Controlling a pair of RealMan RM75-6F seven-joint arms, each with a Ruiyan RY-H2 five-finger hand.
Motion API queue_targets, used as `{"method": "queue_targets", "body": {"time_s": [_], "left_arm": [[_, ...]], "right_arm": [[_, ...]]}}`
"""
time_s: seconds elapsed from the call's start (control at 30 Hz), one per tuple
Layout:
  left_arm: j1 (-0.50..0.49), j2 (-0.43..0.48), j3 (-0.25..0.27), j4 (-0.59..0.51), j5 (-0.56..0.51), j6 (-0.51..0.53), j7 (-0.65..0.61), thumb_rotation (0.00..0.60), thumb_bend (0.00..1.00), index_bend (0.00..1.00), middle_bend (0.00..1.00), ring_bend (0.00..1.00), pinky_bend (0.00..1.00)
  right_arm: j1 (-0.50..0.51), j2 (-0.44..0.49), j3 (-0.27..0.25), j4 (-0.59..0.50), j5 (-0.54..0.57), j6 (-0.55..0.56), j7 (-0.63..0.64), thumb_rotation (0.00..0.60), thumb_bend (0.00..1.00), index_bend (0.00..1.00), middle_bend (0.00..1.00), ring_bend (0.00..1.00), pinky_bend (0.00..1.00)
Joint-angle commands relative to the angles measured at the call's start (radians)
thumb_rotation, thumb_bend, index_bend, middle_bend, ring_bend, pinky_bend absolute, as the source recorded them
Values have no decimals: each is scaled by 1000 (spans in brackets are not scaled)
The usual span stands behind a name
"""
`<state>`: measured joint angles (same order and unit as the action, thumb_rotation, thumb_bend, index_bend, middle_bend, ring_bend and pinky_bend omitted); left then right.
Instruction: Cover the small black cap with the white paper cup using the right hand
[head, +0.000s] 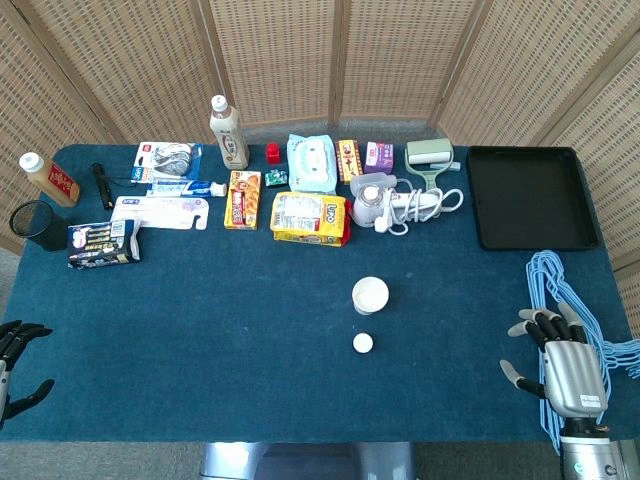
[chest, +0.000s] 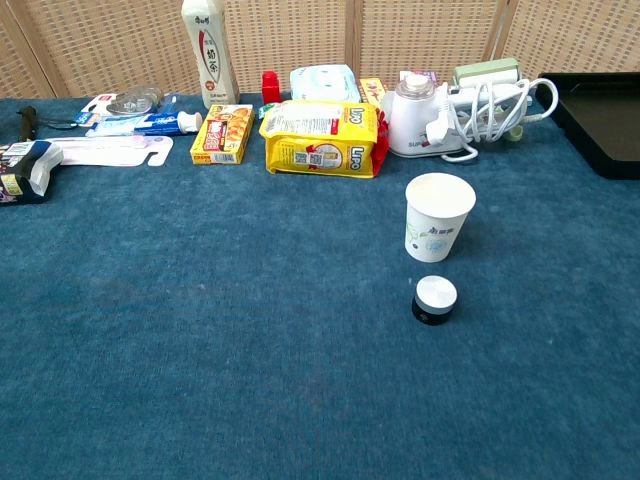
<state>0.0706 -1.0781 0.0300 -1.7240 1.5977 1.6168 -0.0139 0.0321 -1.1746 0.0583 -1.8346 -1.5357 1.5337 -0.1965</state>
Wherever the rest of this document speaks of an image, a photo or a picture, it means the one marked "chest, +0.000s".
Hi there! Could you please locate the white printed paper cup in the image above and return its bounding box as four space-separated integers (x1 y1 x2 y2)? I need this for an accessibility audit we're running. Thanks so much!
403 172 477 264

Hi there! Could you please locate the small black silver-top jar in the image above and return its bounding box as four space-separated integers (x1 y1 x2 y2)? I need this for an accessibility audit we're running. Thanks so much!
411 274 459 327

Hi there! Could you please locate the dark blue tablecloth-covered table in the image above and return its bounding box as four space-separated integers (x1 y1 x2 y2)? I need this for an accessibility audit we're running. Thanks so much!
0 92 640 480

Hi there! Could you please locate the yellow Lipo snack bag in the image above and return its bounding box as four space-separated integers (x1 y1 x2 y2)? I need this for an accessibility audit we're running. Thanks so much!
258 98 390 180

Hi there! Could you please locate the yellow curry box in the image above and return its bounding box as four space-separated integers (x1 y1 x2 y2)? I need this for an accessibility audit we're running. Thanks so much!
189 103 256 166

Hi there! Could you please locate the small white electric kettle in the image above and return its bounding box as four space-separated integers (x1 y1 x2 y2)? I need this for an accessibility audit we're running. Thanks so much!
382 73 474 159

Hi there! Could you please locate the narrow yellow red box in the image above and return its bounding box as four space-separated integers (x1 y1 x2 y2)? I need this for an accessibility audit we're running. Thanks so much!
358 77 390 109

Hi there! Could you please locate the light blue wet wipes pack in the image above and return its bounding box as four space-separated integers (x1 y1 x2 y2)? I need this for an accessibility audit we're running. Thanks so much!
288 63 362 104

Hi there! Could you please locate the small red plastic block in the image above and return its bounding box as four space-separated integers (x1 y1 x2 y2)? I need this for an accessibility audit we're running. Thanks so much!
261 70 284 105

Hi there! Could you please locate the wicker folding screen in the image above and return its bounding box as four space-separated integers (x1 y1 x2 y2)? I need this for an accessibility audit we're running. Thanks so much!
0 0 640 100

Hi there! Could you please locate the blue white toothpaste tube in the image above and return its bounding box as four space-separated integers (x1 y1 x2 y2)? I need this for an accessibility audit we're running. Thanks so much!
84 110 204 138

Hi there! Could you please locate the white handheld appliance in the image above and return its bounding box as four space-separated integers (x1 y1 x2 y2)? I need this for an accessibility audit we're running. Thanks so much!
447 82 534 109

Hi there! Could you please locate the milk tea bottle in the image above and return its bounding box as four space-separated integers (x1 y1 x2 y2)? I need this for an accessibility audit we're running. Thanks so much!
180 0 241 110

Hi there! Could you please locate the white toothbrush card pack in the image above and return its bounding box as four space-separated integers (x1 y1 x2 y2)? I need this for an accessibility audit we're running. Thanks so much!
44 134 175 168

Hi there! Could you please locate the clear hooks blister pack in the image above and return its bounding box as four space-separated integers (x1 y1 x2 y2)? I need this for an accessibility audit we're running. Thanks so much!
73 85 181 129

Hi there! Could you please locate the green lint roller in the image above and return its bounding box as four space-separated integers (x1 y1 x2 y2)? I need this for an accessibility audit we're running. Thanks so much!
452 57 524 141

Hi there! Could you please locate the black rectangular tray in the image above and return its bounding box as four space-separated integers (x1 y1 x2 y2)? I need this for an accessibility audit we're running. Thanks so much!
534 71 640 181

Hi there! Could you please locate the dark sanitary pad pack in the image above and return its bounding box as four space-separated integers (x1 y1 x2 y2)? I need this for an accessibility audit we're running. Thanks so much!
0 139 65 206

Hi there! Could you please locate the white power cable with plug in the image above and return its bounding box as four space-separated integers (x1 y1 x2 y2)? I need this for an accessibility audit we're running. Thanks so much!
424 77 560 164

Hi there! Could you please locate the black stick with lanyard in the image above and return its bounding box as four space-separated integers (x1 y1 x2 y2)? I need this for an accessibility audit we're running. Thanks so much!
16 105 81 144

